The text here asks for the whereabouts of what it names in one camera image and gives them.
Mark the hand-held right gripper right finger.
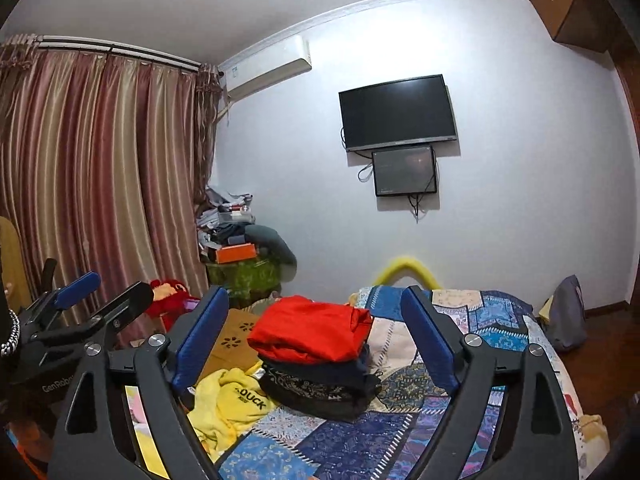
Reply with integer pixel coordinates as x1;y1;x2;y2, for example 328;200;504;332
395;285;593;480

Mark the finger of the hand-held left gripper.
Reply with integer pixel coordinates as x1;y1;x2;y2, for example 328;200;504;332
75;281;154;343
27;271;102;323

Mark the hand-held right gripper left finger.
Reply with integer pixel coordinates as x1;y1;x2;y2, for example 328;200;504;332
47;285;231;480

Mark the red garment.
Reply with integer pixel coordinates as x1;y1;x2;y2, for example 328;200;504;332
247;296;374;366

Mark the person's left forearm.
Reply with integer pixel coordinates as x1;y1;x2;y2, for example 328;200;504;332
5;417;57;480

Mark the brown patterned cloth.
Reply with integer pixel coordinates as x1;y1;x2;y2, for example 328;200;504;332
200;307;274;377

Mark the red plush toy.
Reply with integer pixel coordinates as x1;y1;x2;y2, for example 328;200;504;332
145;277;194;332

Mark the green printed box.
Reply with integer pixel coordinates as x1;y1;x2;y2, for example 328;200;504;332
206;257;282;309

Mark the tan wooden board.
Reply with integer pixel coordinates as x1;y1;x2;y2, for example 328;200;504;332
0;216;32;313

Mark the yellow foam tube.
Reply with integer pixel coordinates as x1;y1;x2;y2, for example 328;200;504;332
375;256;437;292

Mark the yellow printed garment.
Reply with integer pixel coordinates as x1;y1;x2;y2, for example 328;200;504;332
187;367;287;464

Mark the orange box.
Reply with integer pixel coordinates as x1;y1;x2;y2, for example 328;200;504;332
216;242;259;265

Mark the blue patchwork quilt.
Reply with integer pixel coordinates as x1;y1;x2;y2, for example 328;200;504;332
190;285;608;480

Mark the dark blue garment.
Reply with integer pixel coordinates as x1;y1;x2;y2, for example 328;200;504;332
259;342;375;387

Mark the dark grey cloth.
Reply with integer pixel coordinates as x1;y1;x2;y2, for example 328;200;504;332
244;224;299;282

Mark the pile of household clutter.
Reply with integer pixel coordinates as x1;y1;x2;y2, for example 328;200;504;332
195;185;261;263

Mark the black patterned garment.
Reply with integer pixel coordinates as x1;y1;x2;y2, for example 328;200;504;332
256;360;382;422

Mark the striped pink brown curtain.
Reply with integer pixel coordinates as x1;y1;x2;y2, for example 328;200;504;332
0;34;224;348

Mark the grey purple backpack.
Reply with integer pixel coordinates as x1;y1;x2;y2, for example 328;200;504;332
545;275;589;353

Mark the white air conditioner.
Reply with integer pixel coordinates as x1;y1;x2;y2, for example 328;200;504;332
217;35;314;102

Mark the silver chain bracelet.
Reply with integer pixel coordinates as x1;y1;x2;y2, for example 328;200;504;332
4;309;22;359

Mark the small black wall monitor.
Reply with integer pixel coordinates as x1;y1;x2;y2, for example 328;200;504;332
371;145;439;198

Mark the black wall television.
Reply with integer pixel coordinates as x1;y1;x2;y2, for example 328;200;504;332
338;74;460;154

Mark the curtain rail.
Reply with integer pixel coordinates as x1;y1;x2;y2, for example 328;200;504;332
39;36;203;75

